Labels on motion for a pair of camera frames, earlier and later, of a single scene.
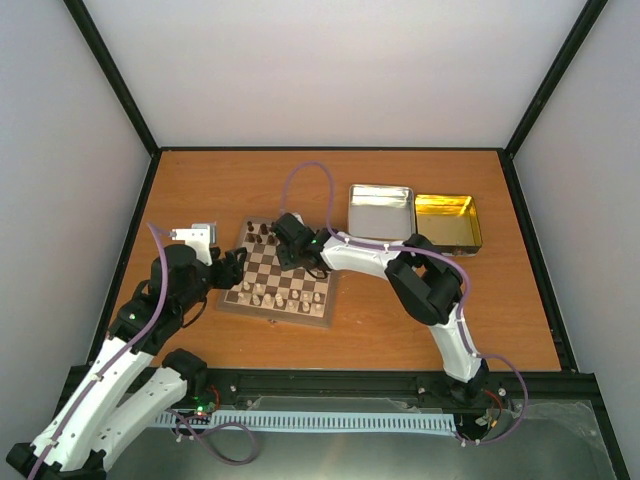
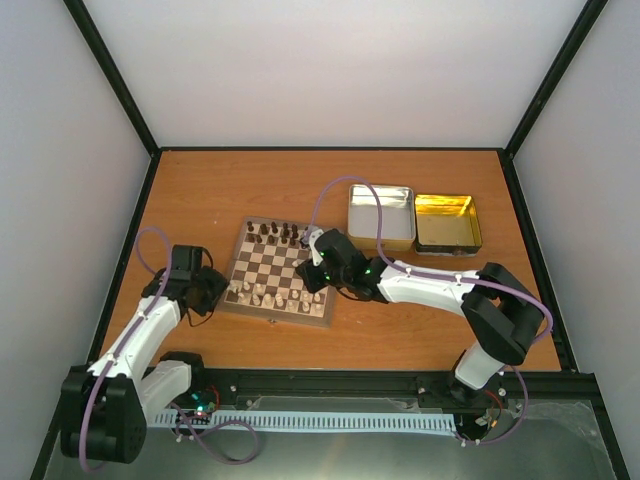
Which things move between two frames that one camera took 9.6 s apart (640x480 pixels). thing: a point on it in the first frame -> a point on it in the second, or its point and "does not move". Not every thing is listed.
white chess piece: [241, 301] does not move
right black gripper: [285, 263] -> [304, 270]
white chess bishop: [268, 302] does not move
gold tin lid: [450, 222] does not move
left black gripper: [231, 270] -> [220, 282]
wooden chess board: [293, 296] does not move
